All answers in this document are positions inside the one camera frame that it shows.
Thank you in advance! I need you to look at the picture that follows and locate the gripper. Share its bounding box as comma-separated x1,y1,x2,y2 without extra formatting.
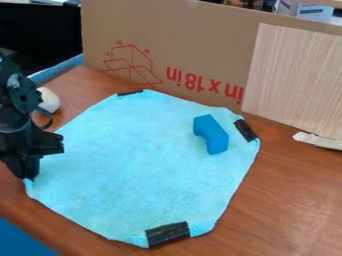
0,130,67,181

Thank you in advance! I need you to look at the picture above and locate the light blue cloth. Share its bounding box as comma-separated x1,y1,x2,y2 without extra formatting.
21,88,264,250

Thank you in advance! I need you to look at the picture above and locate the white toy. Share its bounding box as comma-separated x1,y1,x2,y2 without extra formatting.
36,86,63,114

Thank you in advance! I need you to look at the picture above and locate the cardboard box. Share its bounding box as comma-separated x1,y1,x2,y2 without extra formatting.
80,0,342,114

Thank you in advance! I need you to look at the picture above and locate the blue toy block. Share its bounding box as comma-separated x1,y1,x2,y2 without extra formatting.
192,113,232,156

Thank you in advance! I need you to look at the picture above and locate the white board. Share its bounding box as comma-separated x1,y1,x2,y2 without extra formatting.
240,22,342,141

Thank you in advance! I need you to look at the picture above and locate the white crumpled paper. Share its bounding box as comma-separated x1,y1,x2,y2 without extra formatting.
291,130,342,152

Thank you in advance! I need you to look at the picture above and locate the white box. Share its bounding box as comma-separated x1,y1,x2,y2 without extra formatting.
273,0,337,23

